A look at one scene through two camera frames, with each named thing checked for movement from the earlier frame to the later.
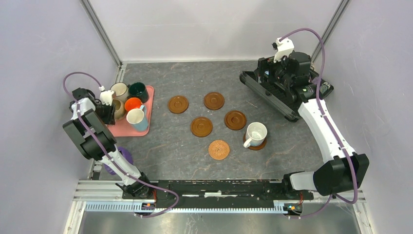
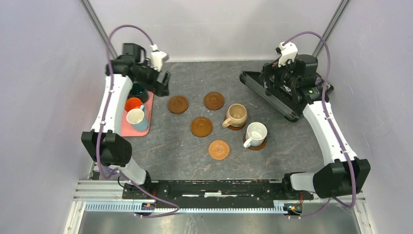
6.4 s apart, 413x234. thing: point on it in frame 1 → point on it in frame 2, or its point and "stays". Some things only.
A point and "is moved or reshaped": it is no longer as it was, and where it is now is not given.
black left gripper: x=109 y=119 → x=160 y=89
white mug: x=255 y=134 stays
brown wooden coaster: x=201 y=126 stays
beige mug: x=119 y=108 is moved or reshaped
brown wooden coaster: x=178 y=104 stays
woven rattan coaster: x=218 y=149 stays
